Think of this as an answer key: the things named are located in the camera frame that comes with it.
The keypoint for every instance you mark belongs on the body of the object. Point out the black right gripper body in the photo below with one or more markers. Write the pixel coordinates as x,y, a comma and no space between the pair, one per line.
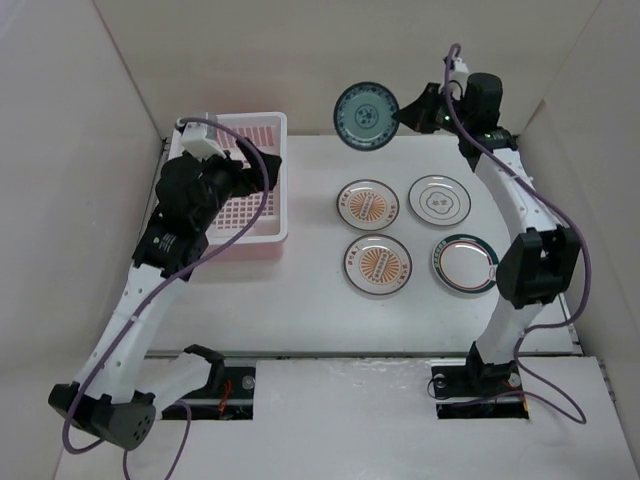
445,115

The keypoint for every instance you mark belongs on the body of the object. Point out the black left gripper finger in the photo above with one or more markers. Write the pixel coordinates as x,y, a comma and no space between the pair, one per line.
241,182
269,165

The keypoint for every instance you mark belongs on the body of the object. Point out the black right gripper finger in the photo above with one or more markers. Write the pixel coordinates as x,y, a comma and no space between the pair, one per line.
424,109
426,122

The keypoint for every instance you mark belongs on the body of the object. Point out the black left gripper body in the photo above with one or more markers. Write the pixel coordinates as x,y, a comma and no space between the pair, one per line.
214,167

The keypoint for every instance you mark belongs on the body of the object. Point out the blue floral plate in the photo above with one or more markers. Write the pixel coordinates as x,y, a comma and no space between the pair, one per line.
363,116

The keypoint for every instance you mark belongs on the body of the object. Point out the orange sunburst plate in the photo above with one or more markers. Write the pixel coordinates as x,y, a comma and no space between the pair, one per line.
367,205
377,265

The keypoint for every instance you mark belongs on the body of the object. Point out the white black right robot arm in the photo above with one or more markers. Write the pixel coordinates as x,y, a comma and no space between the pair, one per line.
546,245

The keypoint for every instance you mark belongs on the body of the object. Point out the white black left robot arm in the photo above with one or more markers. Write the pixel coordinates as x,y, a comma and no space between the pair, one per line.
105,399

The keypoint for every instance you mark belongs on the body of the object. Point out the white pink dish rack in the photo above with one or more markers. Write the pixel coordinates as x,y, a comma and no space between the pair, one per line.
265,240

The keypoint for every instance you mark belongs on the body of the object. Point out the white plate grey rim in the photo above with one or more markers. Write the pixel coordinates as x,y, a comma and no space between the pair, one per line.
439,200

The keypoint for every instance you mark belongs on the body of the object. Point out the green red rimmed plate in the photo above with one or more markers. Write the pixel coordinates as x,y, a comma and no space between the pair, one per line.
465,263

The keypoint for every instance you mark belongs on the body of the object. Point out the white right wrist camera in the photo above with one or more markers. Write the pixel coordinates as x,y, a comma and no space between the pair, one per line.
456,70

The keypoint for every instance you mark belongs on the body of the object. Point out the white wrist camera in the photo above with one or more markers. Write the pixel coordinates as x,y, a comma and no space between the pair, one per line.
199,139
456,70

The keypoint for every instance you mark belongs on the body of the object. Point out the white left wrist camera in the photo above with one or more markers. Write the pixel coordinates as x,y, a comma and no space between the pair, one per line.
199,139

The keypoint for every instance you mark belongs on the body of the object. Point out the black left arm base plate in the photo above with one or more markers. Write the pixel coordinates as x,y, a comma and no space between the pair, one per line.
228,395

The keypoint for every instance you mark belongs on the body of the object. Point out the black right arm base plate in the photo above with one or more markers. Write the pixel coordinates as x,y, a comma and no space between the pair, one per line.
460,396

